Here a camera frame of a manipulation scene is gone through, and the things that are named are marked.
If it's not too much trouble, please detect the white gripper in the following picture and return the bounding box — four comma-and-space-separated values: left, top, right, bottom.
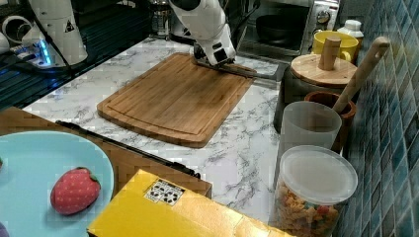
194, 25, 236, 66

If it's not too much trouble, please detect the toaster oven door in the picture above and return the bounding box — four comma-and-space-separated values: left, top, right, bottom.
191, 43, 291, 82

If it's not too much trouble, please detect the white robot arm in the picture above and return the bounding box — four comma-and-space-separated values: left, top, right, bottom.
169, 0, 236, 66

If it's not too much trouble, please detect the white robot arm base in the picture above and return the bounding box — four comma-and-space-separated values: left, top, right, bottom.
23, 0, 88, 69

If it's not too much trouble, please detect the black bowl inside oven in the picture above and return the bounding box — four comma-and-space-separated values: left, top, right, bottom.
256, 15, 305, 45

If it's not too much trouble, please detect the silver toaster oven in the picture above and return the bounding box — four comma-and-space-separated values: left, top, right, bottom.
228, 0, 340, 59

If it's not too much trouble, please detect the glass french press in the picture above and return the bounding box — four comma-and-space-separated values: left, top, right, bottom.
149, 0, 171, 40

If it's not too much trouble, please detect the bamboo cutting board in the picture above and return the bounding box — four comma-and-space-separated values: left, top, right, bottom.
97, 53, 253, 148

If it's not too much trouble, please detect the dark canister with wooden lid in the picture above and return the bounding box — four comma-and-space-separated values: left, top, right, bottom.
274, 36, 357, 133

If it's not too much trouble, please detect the translucent plastic cup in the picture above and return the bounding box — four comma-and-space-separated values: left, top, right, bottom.
273, 100, 343, 190

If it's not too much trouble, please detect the brown wooden utensil holder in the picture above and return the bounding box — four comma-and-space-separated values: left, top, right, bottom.
304, 91, 357, 153

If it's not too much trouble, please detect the yellow ceramic mug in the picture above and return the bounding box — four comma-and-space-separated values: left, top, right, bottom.
311, 31, 359, 62

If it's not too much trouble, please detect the white cap bottle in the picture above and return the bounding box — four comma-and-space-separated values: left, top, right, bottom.
338, 20, 364, 45

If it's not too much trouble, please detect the cereal jar with clear lid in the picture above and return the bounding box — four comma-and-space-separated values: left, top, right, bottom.
269, 145, 358, 237

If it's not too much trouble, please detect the yellow cardboard box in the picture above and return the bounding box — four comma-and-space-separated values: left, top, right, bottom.
87, 170, 293, 237

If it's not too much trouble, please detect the red toy strawberry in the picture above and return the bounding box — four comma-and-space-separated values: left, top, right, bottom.
49, 167, 101, 215

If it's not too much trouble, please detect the white round device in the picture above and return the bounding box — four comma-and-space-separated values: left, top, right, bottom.
1, 15, 33, 43

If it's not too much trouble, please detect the light blue plate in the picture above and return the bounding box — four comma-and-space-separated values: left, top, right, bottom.
0, 130, 114, 237

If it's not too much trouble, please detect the black cable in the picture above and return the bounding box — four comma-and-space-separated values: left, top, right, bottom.
19, 0, 75, 78

